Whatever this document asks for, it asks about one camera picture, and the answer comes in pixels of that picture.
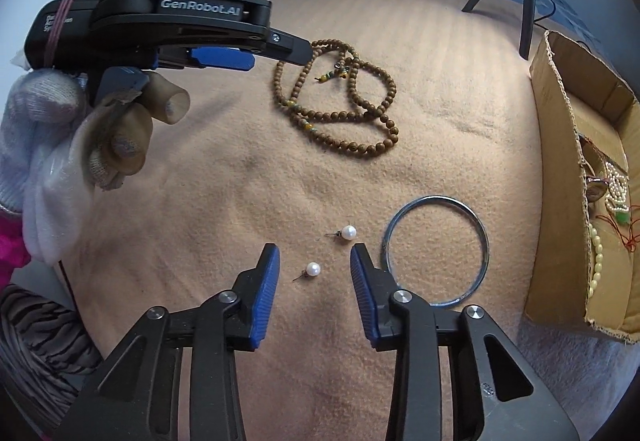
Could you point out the blue metal bangle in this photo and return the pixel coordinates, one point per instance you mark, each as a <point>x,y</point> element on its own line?
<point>439,243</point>

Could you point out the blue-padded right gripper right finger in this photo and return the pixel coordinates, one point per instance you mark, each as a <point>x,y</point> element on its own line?
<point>496,394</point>

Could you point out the cardboard box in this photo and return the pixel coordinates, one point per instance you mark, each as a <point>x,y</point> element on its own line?
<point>576,92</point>

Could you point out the white gloved left hand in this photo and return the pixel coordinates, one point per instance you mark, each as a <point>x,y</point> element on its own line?
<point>57,150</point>

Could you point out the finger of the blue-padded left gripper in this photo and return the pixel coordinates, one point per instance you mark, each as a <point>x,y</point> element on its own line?
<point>225,58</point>

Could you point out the pearl earring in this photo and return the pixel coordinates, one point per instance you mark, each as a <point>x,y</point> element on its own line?
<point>311,271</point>
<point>347,234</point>

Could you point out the white bead bracelet green pendant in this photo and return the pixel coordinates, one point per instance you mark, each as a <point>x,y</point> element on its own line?
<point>610,225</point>

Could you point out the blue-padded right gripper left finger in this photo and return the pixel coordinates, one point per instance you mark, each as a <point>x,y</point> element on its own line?
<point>134,393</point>

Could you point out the tan blanket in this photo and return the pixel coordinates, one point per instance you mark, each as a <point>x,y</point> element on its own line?
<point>235,174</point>

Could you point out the striped sleeve forearm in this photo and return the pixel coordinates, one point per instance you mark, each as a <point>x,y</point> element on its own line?
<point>46,353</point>

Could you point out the brown leather watch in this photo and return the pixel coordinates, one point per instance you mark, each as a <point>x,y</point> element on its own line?
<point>597,182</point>

